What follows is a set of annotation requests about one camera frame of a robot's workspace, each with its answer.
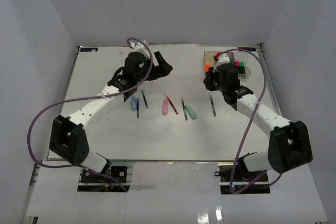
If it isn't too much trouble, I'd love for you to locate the blue table label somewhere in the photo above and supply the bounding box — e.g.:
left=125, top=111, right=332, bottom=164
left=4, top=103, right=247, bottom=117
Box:
left=238, top=47, right=256, bottom=52
left=80, top=47, right=98, bottom=52

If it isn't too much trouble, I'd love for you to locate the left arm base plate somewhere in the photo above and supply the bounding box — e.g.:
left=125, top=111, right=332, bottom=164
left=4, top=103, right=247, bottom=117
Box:
left=77, top=166, right=131, bottom=193

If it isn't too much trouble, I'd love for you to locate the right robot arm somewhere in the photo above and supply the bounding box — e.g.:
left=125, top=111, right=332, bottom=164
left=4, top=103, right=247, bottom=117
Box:
left=203, top=63, right=313, bottom=182

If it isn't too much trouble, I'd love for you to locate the left blue table label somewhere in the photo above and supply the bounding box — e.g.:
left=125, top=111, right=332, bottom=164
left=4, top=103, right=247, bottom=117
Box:
left=80, top=47, right=98, bottom=52

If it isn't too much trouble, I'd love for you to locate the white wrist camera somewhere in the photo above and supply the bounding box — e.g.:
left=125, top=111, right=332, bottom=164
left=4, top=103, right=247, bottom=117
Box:
left=129, top=40, right=150, bottom=57
left=212, top=52, right=234, bottom=72

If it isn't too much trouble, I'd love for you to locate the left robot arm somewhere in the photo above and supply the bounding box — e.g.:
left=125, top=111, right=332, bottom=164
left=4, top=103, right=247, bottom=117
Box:
left=49, top=51, right=173, bottom=182

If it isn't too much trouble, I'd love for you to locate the purple pen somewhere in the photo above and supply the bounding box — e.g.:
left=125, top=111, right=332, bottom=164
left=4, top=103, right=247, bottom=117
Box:
left=181, top=96, right=188, bottom=121

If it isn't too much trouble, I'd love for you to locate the right blue table label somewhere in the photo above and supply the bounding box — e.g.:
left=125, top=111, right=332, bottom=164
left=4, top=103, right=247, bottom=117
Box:
left=238, top=47, right=256, bottom=52

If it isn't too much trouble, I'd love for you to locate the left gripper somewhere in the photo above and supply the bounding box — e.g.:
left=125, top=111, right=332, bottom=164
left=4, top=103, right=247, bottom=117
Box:
left=135, top=51, right=172, bottom=84

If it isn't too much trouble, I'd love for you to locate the green pen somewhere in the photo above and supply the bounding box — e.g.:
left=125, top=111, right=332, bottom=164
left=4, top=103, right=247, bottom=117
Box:
left=141, top=90, right=149, bottom=109

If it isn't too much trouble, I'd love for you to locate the grey transparent container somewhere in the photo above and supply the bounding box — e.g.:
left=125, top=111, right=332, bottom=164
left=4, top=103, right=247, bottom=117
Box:
left=216, top=52, right=235, bottom=67

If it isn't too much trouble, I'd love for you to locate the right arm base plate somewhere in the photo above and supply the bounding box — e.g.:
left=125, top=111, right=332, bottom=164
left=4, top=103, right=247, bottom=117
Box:
left=214, top=164, right=270, bottom=195

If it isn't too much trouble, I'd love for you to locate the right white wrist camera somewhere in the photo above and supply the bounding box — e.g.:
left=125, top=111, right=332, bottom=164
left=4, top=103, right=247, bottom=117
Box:
left=212, top=52, right=234, bottom=72

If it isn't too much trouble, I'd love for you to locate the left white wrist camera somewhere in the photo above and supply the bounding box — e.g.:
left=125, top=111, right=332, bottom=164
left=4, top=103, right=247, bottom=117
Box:
left=129, top=40, right=150, bottom=57

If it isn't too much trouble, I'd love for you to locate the pink correction tape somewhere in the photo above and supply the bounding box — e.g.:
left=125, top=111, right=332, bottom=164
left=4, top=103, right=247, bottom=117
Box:
left=162, top=99, right=168, bottom=115

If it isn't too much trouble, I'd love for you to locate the red pen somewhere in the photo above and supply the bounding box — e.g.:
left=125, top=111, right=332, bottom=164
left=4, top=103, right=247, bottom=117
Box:
left=163, top=93, right=178, bottom=115

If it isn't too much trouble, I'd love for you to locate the dark blue pen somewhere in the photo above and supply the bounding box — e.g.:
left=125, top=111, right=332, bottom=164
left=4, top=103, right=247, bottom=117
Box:
left=136, top=98, right=140, bottom=118

